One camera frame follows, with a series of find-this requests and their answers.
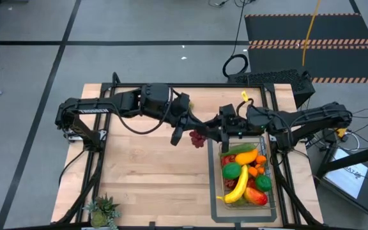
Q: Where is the black coiled hanging cable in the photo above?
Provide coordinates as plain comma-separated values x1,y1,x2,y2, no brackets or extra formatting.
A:
221,0,250,79

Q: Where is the grey mat with dark border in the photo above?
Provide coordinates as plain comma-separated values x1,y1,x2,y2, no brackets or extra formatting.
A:
206,133,278,224

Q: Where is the black cable bundle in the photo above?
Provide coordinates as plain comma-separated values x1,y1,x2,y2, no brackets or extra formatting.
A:
208,0,257,8

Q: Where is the black hazard-striped floor mat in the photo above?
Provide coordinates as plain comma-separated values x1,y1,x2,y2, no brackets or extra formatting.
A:
243,12,368,84

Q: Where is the yellow hanging cable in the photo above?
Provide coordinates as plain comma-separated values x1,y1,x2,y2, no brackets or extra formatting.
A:
301,0,322,67

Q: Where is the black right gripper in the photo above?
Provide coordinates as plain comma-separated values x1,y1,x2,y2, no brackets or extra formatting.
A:
203,103,251,153

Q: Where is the black power adapter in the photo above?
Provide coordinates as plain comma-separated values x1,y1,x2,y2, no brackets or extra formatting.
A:
323,129,338,144

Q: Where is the black perforated bracket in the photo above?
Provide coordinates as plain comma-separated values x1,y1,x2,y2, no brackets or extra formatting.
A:
227,68,316,100

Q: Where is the black stand beam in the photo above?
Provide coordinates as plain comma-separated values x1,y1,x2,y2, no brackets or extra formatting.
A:
313,140,368,224

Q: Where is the orange tangerine cluster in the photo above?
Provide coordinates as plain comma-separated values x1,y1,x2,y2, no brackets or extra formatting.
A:
247,155,268,178

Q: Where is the green cucumber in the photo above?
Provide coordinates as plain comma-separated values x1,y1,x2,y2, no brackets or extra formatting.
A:
220,142,257,158

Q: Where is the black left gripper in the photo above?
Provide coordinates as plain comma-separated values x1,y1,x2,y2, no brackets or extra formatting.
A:
169,92,211,147

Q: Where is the yellow banana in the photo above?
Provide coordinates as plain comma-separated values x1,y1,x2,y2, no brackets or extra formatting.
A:
216,164,250,204

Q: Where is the red grape bunch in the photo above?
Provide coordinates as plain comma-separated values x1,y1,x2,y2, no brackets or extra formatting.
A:
188,129,207,149

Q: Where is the large green lime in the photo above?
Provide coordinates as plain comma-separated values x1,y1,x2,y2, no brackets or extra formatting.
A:
254,174,273,193
222,162,243,180

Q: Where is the yellow oval fruit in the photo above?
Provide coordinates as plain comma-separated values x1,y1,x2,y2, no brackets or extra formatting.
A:
234,149,259,166

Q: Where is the gold wire basket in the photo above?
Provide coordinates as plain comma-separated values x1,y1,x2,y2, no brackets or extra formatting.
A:
218,135,277,211

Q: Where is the red and orange mango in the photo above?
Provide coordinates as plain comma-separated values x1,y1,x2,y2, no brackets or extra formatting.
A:
243,186,269,206

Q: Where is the black aluminium table frame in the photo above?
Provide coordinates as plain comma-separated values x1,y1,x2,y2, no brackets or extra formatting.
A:
54,72,324,230

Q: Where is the yellow plug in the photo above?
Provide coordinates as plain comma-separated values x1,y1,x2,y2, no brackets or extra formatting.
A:
334,126,349,138

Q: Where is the green succulent plant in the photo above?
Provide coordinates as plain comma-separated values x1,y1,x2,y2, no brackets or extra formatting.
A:
84,193,123,230

